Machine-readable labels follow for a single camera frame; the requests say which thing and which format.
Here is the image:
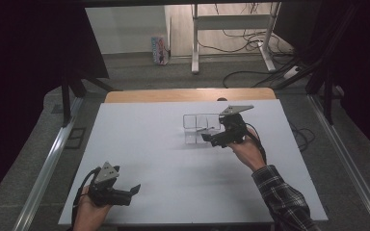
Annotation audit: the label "black stand legs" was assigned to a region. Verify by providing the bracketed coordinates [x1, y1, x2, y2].
[304, 68, 343, 126]
[60, 75, 121, 128]

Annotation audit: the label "black floor cable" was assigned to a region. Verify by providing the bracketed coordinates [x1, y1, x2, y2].
[222, 63, 303, 90]

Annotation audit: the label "person's right hand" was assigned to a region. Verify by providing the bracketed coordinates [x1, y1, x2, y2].
[226, 126, 268, 173]

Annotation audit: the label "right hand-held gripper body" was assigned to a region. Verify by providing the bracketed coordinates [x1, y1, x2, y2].
[217, 104, 255, 146]

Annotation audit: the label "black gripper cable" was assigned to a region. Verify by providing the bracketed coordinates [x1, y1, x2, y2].
[244, 122, 268, 166]
[71, 167, 101, 227]

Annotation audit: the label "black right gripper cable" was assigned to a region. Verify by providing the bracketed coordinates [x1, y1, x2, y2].
[244, 122, 268, 166]

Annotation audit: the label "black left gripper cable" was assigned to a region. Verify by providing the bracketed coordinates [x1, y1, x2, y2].
[71, 167, 101, 227]

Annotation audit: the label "person's left hand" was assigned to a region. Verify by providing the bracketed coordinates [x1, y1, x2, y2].
[72, 185, 113, 231]

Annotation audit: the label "black curtain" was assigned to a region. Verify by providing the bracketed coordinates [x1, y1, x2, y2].
[0, 0, 111, 210]
[273, 0, 370, 163]

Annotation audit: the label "thin black looped cable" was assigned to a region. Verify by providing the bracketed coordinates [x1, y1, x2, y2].
[289, 122, 316, 152]

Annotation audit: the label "white desk frame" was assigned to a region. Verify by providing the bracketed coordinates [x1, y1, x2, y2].
[190, 2, 282, 75]

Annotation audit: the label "colourful printed box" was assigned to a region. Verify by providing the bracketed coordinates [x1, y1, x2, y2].
[150, 35, 171, 66]

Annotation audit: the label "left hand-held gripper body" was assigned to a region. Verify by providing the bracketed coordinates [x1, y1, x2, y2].
[87, 161, 133, 207]

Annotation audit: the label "tangled black cables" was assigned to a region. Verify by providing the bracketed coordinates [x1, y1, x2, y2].
[198, 3, 295, 56]

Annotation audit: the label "clear acrylic organizer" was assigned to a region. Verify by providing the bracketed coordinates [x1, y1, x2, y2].
[182, 113, 223, 145]

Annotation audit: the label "white power strip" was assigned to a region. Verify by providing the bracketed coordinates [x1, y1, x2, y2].
[282, 64, 304, 81]

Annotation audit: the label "metal floor rail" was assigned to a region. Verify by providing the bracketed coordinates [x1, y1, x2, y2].
[305, 93, 370, 231]
[12, 95, 85, 231]

